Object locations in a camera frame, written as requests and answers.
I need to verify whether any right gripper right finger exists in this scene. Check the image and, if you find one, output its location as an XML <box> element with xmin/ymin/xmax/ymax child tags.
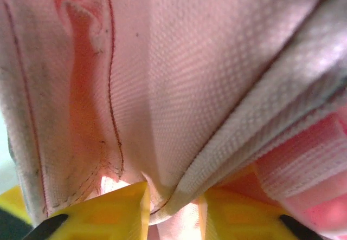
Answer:
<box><xmin>199</xmin><ymin>165</ymin><xmax>326</xmax><ymax>240</ymax></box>

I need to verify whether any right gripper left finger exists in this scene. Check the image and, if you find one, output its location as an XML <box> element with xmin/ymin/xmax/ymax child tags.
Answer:
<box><xmin>0</xmin><ymin>181</ymin><xmax>151</xmax><ymax>240</ymax></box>

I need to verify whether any pink backpack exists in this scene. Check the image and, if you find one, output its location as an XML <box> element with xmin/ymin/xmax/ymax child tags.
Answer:
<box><xmin>0</xmin><ymin>0</ymin><xmax>347</xmax><ymax>240</ymax></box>

